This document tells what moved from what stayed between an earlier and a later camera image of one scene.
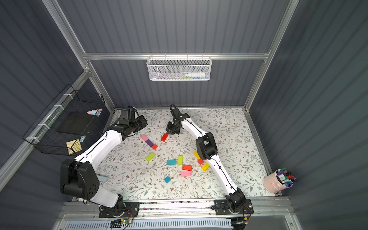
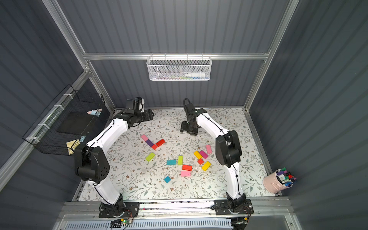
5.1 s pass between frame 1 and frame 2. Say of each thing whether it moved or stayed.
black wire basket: stayed
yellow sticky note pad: stayed
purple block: stayed
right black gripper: moved
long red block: moved
